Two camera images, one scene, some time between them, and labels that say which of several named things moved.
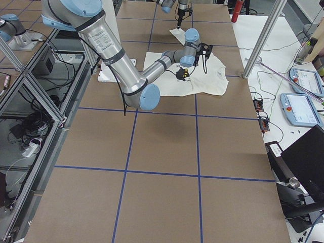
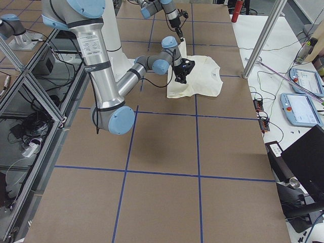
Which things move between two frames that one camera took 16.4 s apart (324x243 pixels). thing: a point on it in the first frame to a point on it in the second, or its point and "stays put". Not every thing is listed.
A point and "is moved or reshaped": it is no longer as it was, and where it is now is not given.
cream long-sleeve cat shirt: (208, 78) is moved or reshaped
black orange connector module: (258, 105) stays put
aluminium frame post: (264, 37) stays put
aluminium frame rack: (35, 123) stays put
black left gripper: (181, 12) to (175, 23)
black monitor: (306, 159) stays put
